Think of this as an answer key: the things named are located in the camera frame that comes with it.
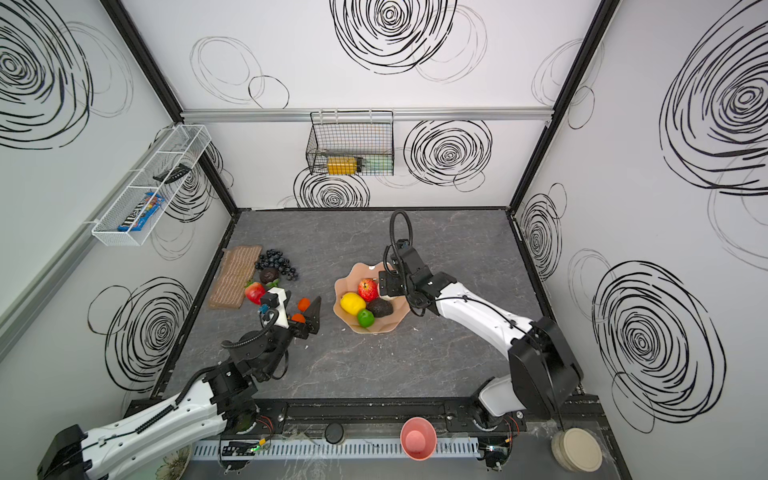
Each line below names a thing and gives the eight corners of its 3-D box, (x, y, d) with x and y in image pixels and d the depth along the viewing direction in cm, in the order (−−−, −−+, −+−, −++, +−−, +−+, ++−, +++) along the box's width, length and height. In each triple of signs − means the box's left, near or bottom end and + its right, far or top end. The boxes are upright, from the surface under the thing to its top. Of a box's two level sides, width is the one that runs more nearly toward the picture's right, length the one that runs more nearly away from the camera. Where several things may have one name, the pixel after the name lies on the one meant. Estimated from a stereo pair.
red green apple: (245, 304, 95) (241, 299, 92) (250, 287, 99) (247, 282, 96) (261, 304, 95) (258, 299, 92) (266, 287, 99) (263, 282, 96)
